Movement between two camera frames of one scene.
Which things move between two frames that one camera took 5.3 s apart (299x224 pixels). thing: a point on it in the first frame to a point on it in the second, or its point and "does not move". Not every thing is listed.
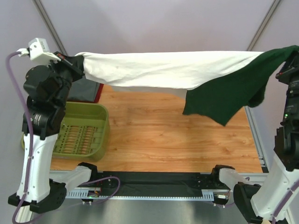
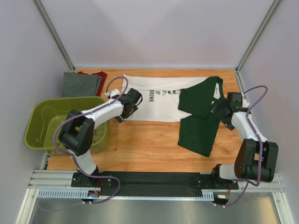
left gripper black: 76,62 to 119,119
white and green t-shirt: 221,83 to 188,100
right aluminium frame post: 263,24 does not move
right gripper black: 290,66 to 222,106
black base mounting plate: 153,184 does not move
